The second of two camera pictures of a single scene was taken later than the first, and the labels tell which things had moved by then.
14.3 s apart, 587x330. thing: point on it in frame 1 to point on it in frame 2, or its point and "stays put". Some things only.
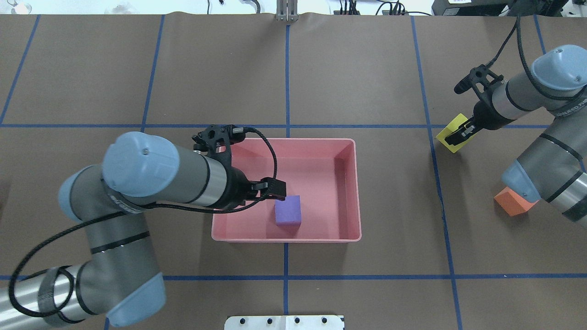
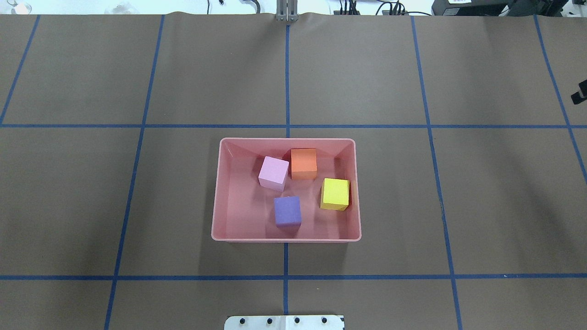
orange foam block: (512, 203) to (303, 163)
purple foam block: (288, 212) stays put
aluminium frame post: (287, 10) stays put
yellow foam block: (454, 125) to (335, 194)
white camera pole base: (285, 322) stays put
